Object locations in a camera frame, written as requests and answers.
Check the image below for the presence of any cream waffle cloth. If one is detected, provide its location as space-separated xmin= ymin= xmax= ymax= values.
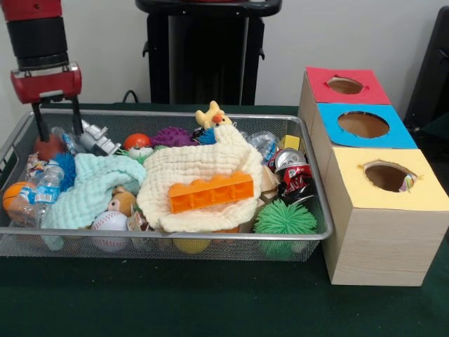
xmin=135 ymin=124 xmax=264 ymax=233

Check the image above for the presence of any silver soda can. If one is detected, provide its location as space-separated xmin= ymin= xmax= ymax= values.
xmin=273 ymin=147 xmax=309 ymax=175

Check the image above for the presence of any colourful polka dot cloth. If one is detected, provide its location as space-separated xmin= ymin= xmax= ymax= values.
xmin=398 ymin=173 xmax=417 ymax=193

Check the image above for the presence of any mint green knitted cloth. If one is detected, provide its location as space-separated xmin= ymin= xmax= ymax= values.
xmin=41 ymin=152 xmax=147 ymax=252

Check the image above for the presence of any silver toy robot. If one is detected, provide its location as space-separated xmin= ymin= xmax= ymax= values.
xmin=79 ymin=119 xmax=122 ymax=157

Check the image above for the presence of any white baseball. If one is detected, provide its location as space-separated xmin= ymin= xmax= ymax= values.
xmin=91 ymin=211 xmax=129 ymax=253

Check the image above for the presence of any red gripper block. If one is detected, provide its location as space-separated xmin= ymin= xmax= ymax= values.
xmin=10 ymin=62 xmax=85 ymax=143

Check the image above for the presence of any orange plastic compartment tray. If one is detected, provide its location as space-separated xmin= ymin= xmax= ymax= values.
xmin=168 ymin=171 xmax=255 ymax=214

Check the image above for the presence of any small brown football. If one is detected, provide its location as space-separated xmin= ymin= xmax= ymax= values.
xmin=34 ymin=135 xmax=68 ymax=161

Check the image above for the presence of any purple spiky ball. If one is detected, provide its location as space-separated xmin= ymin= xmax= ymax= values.
xmin=149 ymin=126 xmax=200 ymax=147

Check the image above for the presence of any yellow plush duck toy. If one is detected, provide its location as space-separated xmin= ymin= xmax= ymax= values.
xmin=195 ymin=100 xmax=234 ymax=131

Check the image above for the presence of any dark green table cloth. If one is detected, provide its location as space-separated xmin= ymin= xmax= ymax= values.
xmin=0 ymin=101 xmax=449 ymax=337

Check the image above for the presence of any wooden box with three holes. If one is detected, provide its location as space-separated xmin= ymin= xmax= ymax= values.
xmin=297 ymin=66 xmax=449 ymax=287

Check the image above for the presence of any large green spiky ball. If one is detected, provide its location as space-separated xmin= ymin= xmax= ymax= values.
xmin=254 ymin=199 xmax=319 ymax=259

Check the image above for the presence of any shallow wire mesh bin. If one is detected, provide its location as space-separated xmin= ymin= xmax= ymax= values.
xmin=0 ymin=108 xmax=333 ymax=263

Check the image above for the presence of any small red ball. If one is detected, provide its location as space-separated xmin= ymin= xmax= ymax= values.
xmin=123 ymin=133 xmax=153 ymax=151

